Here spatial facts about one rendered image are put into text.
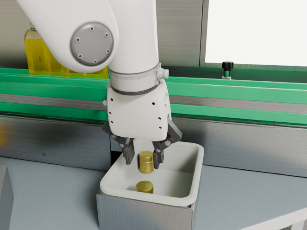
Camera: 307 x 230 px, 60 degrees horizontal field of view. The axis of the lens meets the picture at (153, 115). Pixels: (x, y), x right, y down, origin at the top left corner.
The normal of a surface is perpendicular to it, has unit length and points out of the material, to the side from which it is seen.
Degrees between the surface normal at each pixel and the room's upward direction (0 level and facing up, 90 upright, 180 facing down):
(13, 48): 90
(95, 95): 90
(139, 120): 107
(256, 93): 90
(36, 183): 0
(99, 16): 95
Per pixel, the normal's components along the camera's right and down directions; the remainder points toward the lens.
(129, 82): -0.12, 0.57
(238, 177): 0.00, -0.94
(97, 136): -0.25, 0.33
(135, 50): 0.22, 0.54
